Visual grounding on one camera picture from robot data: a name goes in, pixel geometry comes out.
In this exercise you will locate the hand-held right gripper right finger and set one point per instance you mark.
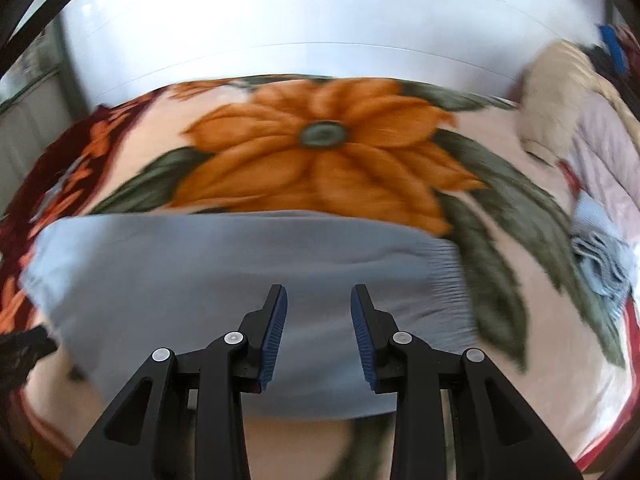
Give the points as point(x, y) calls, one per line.
point(362, 340)

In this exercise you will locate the green metal bed frame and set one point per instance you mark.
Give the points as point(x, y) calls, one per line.
point(75, 80)

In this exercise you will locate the grey fleece pants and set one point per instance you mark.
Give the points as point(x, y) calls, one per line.
point(200, 270)

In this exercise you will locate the pink quilted jacket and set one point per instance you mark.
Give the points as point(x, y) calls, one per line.
point(610, 150)

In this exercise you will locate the small grey-blue knitted cloth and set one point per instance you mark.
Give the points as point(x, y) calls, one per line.
point(600, 255)

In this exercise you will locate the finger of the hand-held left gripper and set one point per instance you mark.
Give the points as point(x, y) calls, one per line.
point(22, 355)

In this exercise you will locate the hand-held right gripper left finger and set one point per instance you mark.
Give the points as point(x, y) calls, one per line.
point(274, 340)

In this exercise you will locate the beige puffer jacket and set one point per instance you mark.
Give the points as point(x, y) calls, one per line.
point(555, 90)

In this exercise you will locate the floral printed blanket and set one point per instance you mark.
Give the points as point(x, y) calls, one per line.
point(320, 170)

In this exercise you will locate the blue garment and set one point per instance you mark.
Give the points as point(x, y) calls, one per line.
point(612, 47)

